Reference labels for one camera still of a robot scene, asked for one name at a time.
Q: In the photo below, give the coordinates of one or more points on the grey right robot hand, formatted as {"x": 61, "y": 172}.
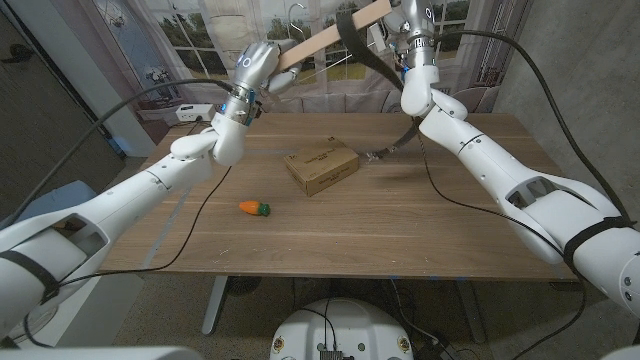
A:
{"x": 417, "y": 25}

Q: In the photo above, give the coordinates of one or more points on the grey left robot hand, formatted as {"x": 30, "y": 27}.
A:
{"x": 255, "y": 65}

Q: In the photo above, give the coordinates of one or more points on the black leather belt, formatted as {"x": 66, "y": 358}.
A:
{"x": 360, "y": 50}

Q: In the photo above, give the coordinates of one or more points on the wooden hanger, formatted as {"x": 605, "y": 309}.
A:
{"x": 320, "y": 42}

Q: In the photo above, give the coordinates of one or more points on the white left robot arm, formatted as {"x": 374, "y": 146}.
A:
{"x": 125, "y": 200}

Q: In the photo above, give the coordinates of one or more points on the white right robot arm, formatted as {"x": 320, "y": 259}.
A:
{"x": 500, "y": 165}

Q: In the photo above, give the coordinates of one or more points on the brown cardboard package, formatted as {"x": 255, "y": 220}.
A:
{"x": 322, "y": 165}

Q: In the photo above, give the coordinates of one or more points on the orange toy carrot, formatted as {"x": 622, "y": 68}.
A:
{"x": 250, "y": 207}

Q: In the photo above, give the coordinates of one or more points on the printed window backdrop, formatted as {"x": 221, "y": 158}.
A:
{"x": 200, "y": 30}

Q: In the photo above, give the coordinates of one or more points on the white power adapter box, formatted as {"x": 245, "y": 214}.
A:
{"x": 195, "y": 112}

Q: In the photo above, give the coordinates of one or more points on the blue chair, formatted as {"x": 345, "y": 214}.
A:
{"x": 65, "y": 195}

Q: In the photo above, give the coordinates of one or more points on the table leg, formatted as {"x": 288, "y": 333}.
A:
{"x": 470, "y": 310}
{"x": 215, "y": 305}

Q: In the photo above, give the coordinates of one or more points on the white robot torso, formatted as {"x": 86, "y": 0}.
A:
{"x": 345, "y": 325}

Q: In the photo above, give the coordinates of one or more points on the black floor box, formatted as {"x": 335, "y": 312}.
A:
{"x": 435, "y": 351}

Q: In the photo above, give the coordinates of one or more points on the white door frame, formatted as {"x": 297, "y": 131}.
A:
{"x": 75, "y": 65}

